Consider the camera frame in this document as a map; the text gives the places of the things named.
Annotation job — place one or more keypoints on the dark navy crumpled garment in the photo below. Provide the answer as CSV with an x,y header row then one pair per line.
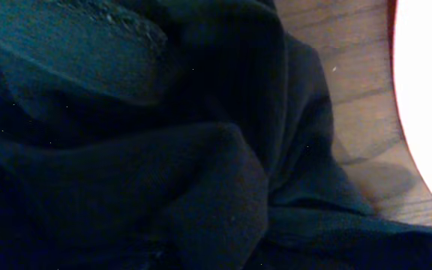
x,y
175,135

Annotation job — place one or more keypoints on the pink and white garment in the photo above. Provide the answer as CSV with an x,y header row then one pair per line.
x,y
412,76

